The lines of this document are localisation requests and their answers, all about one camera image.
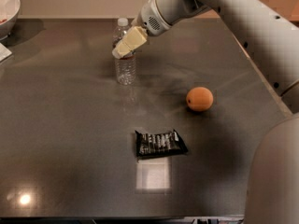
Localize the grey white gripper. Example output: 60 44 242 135
112 0 172 59

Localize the clear plastic water bottle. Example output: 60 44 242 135
112 18 135 85

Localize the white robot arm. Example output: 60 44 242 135
112 0 299 224

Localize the orange fruit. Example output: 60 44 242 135
186 87 214 112

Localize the black snack wrapper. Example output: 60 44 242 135
135 130 188 159

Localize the white bowl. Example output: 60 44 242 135
0 0 21 40

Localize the white paper napkin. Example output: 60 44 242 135
0 43 12 62

